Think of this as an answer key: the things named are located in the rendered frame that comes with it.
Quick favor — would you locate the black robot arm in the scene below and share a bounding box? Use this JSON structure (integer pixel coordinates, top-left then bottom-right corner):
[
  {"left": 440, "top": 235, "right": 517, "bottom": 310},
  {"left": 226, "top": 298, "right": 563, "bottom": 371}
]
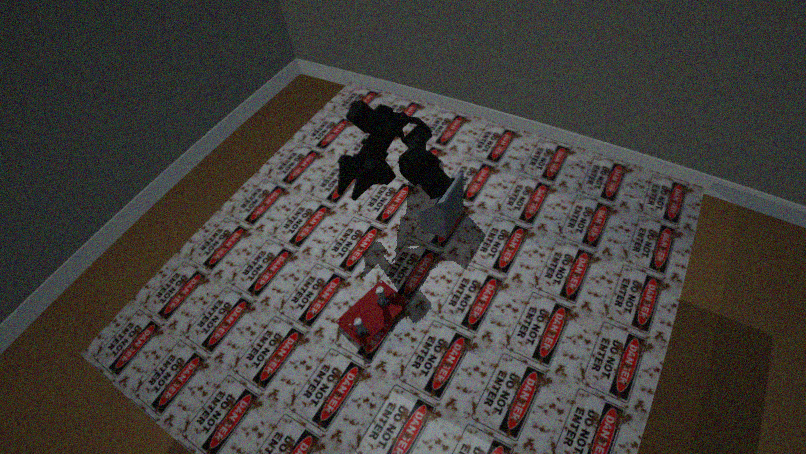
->
[{"left": 346, "top": 100, "right": 455, "bottom": 200}]

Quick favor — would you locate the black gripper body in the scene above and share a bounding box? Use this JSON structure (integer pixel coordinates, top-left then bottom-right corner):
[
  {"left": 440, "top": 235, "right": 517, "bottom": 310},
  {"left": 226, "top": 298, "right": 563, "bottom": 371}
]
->
[{"left": 337, "top": 137, "right": 391, "bottom": 182}]

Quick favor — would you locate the red circuit board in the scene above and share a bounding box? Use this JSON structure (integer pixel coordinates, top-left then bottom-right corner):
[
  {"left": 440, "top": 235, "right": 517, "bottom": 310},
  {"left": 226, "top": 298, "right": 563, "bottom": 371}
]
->
[{"left": 336, "top": 280, "right": 409, "bottom": 349}]

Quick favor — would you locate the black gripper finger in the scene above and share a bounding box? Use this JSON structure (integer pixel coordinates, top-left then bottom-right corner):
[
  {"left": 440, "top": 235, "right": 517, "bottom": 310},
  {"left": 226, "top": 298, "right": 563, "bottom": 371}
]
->
[
  {"left": 337, "top": 164, "right": 357, "bottom": 195},
  {"left": 351, "top": 168, "right": 383, "bottom": 201}
]

